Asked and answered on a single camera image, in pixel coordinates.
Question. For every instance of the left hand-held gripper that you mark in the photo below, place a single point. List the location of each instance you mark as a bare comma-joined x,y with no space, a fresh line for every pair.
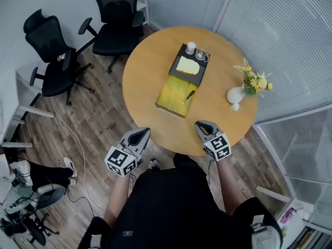
120,161

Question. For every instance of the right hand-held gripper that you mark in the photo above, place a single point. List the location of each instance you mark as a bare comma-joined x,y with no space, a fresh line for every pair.
218,146

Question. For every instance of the yellow and black tray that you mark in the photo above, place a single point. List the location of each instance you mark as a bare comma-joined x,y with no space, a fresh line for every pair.
173,95

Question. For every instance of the person's right forearm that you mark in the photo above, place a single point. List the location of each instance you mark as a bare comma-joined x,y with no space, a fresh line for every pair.
229,185

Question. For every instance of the person's left forearm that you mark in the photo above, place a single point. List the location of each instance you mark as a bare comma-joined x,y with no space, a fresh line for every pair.
116,198

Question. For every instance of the person's left shoe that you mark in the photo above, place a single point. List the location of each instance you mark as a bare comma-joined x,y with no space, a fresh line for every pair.
153,163

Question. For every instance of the person's right leg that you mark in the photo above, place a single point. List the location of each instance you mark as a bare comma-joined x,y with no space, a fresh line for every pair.
186,161

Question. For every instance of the small white round ornament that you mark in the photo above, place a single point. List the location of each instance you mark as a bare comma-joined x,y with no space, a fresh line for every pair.
235,107

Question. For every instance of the white vase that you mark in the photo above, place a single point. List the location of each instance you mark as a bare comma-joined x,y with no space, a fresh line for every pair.
234,95

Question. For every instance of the round wooden table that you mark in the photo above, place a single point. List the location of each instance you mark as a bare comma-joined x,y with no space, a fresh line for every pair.
150,74

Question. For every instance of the slice of bread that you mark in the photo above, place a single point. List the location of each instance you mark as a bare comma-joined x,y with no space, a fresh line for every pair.
187,66

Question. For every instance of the yellow flower bouquet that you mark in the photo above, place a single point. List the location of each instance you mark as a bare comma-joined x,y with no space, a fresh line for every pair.
256,82

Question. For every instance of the person's black shirt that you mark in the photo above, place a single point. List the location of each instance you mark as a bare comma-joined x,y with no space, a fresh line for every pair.
168,204

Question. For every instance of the clear glass cup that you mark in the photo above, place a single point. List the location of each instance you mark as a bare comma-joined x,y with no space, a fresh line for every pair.
201,55

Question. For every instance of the clear bottle white cap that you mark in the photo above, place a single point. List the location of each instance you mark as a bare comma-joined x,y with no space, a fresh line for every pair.
190,47

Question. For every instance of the white metal bar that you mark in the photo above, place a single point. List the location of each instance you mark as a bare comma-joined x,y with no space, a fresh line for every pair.
273,194

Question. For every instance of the grey armrest office chair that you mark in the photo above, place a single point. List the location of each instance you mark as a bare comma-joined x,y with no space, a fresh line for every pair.
49,191

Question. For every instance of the black mesh office chair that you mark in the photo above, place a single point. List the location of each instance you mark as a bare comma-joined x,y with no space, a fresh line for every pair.
116,35
49,43

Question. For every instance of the small red white object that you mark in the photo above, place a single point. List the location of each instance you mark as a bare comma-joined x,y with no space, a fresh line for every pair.
60,57

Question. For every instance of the glass partition with white blinds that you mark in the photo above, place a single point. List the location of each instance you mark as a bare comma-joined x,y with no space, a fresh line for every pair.
272,35

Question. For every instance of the white desk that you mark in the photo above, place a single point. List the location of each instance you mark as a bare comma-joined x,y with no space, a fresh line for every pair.
26,110

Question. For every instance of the pink printed paper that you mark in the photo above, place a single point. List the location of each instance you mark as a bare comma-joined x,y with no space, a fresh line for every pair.
288,215

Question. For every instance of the white metal shelf rack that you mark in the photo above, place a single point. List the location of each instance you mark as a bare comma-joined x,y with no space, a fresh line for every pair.
144,6

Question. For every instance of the white bookshelf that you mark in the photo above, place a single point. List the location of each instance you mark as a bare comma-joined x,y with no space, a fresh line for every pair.
301,232

